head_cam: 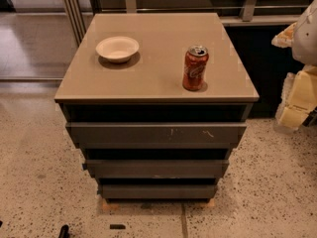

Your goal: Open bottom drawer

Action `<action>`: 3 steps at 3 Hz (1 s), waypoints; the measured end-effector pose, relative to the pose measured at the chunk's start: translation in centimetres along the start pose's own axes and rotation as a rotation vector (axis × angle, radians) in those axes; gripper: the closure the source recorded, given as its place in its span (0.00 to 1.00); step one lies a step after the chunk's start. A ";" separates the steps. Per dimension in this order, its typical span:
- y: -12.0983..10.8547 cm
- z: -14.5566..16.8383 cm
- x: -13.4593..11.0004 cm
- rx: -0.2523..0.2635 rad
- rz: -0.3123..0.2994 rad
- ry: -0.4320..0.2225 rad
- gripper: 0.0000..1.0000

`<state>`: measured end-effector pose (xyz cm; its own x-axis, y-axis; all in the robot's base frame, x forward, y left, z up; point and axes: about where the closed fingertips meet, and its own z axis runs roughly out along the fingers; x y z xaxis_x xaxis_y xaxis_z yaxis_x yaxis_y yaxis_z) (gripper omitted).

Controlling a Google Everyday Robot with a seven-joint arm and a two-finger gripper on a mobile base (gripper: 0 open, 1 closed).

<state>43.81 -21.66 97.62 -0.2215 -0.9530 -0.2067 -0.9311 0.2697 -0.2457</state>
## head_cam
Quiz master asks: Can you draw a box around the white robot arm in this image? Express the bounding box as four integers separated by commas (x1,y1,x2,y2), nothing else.
271,0,317,131

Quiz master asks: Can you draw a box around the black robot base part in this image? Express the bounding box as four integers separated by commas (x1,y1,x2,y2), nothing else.
58,225,69,238

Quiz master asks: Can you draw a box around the grey drawer cabinet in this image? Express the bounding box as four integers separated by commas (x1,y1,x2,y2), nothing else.
54,13,259,188

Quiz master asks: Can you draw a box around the grey middle drawer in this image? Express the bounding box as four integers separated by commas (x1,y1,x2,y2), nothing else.
83,160,229,179

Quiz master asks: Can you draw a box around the grey drawer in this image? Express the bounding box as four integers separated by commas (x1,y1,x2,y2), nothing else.
83,160,229,179
98,184,216,199
66,122,247,149

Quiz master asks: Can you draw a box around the grey bottom drawer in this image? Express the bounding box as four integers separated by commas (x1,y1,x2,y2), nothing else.
98,184,216,199

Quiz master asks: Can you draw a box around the grey top drawer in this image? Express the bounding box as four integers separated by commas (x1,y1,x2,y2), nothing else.
66,122,247,149

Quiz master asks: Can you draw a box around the black caster wheel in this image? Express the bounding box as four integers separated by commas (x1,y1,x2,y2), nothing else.
303,107,317,127

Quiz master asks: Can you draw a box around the wooden metal railing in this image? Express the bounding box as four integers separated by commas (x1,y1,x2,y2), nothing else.
62,0,313,43

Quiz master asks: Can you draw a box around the red soda can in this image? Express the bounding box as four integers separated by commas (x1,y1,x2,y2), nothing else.
182,45,209,91

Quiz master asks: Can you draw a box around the white paper bowl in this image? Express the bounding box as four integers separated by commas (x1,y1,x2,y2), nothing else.
96,36,140,63

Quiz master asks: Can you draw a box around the black floor marker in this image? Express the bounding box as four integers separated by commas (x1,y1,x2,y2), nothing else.
110,224,126,230

